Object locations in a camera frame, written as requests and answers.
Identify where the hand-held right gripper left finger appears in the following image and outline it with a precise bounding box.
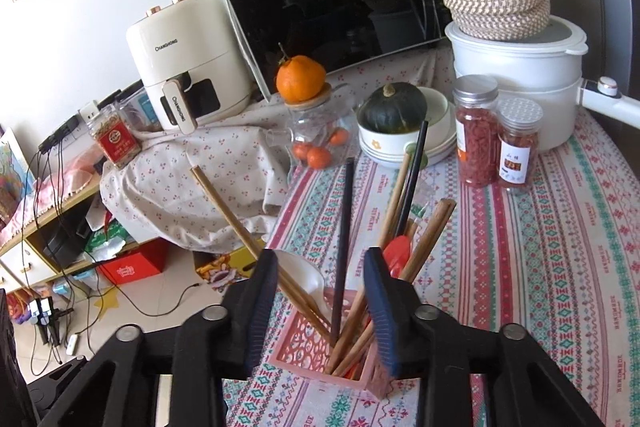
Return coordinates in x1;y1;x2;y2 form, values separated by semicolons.
37;249;279;427

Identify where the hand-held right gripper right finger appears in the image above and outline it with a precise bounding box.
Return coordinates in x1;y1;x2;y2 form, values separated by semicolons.
362;247;606;427

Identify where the pink utensil holder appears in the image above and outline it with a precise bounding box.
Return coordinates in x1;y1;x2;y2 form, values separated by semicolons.
267;287;396;400

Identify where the white ceramic spoon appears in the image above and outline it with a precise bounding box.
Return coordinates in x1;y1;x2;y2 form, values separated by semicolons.
272;249;331;323

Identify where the black chopstick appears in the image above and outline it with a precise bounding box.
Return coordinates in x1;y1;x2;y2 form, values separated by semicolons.
397;120;430;235
330;157;356;348

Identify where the yellow printed box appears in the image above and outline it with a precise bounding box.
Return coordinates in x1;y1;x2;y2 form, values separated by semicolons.
194;244;268;293

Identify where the red gift box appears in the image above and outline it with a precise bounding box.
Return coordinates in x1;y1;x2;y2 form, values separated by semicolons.
97;238;171;288

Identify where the white flower print bowl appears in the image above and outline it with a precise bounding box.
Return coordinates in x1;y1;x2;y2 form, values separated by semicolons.
356;87;457;156

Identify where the white dotted cloth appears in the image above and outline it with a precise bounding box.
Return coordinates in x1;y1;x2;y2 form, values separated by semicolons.
100;42;456;253

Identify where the patterned woven tablecloth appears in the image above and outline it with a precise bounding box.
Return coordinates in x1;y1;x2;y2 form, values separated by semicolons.
222;107;640;427

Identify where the jar of red berries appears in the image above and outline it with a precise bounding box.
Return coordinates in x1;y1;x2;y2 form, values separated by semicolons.
452;75;501;188

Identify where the glass jar with small oranges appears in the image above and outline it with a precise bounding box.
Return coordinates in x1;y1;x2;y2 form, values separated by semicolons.
265;84;361;170

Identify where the black box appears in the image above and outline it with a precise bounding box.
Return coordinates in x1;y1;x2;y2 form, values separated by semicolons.
42;207;96;270

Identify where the jar of dried fruit slices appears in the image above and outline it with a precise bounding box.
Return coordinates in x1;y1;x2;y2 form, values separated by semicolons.
497;99;544;192

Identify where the small tripod device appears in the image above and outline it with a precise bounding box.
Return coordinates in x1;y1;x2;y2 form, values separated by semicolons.
27;297;68;365

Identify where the red label jar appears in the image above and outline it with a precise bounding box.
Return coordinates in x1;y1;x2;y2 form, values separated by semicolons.
87;103;141;170

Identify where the wooden low cabinet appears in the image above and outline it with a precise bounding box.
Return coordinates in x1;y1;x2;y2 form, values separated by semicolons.
0;177;103;308

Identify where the pink cloth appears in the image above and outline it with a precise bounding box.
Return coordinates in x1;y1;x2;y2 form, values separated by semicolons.
0;142;106;238

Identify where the large orange with stem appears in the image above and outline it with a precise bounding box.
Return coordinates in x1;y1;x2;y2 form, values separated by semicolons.
275;44;327;104

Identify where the clear plastic container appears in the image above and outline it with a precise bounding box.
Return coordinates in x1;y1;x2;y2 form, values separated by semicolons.
114;79;163;132

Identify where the white electric cooking pot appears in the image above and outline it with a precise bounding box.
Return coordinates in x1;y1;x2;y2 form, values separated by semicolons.
445;18;640;152

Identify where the colourful framed picture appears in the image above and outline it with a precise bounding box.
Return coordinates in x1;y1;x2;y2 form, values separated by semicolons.
0;127;36;228

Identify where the cream air fryer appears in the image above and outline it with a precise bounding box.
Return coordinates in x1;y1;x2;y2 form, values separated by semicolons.
125;0;253;135

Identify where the black microwave oven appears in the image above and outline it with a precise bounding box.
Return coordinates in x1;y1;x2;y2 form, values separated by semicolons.
222;0;458;102

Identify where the black floor cable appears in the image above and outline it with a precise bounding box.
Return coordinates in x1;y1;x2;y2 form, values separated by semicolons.
92;282;203;323

